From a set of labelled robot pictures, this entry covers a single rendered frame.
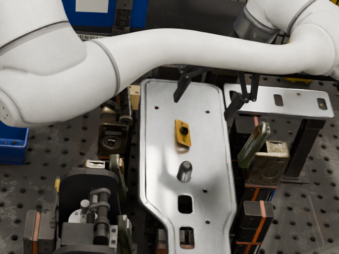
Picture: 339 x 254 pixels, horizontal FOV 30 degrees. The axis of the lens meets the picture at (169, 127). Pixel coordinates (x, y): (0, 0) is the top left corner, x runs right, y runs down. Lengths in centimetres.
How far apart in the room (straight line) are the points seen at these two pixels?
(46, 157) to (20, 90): 94
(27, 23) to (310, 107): 96
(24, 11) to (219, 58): 36
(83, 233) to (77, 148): 75
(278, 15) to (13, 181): 89
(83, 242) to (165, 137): 47
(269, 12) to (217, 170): 40
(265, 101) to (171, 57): 63
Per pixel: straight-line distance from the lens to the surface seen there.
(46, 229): 125
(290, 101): 170
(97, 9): 172
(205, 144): 153
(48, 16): 95
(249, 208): 144
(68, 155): 185
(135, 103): 154
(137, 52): 103
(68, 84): 94
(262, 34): 133
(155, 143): 150
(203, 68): 140
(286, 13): 128
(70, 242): 113
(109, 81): 99
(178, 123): 154
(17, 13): 94
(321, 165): 200
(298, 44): 119
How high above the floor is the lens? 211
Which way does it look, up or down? 46 degrees down
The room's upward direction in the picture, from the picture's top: 11 degrees clockwise
